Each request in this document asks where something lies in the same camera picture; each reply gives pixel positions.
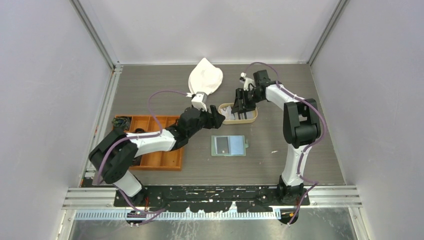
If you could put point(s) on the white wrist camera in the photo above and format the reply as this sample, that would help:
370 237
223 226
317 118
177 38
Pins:
248 83
198 101

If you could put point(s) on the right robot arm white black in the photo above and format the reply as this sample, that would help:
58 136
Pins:
301 127

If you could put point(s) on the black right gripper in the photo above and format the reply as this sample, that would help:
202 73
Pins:
238 107

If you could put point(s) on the beige oval card tray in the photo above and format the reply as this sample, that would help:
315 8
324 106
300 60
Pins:
236 118

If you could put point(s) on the grey credit card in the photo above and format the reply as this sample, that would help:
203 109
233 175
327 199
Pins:
222 146

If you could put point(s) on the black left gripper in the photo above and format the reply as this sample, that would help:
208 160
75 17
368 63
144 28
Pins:
214 119

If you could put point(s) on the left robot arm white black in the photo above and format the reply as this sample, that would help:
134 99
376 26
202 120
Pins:
113 156

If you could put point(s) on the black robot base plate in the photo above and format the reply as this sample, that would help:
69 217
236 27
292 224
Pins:
218 198

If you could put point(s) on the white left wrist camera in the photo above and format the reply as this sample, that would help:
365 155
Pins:
198 101

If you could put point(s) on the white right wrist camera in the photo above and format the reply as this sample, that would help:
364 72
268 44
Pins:
248 83

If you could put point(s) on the orange compartment organizer tray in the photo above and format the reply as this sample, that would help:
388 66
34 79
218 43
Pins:
156 161

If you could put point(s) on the aluminium frame rail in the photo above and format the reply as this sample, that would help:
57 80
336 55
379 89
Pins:
324 196

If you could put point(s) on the green card holder wallet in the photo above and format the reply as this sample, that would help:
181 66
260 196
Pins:
238 146

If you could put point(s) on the white folded cloth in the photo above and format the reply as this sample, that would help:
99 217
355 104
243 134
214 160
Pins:
205 78

